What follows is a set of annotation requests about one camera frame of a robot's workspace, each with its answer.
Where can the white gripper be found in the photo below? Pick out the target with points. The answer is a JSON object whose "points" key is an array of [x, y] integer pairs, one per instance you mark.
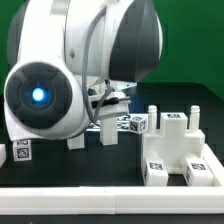
{"points": [[116, 104]]}

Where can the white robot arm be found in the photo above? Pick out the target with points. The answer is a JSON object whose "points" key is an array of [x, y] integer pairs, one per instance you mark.
{"points": [[59, 49]]}

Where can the printed marker sheet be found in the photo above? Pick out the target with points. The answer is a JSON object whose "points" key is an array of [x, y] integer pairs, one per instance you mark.
{"points": [[122, 122]]}

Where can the white chair back part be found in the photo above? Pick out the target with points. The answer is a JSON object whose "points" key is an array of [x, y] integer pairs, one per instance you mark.
{"points": [[108, 135]]}

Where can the white block left edge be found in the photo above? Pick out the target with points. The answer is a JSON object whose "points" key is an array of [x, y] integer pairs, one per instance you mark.
{"points": [[2, 154]]}

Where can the white chair seat part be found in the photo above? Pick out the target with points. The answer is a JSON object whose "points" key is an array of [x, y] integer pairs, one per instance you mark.
{"points": [[177, 135]]}

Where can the small white tagged cube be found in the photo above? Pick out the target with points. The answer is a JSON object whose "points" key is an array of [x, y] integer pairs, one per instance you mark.
{"points": [[22, 150]]}

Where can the white frame wall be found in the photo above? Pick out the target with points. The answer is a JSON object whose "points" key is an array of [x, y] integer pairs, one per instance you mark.
{"points": [[119, 200]]}

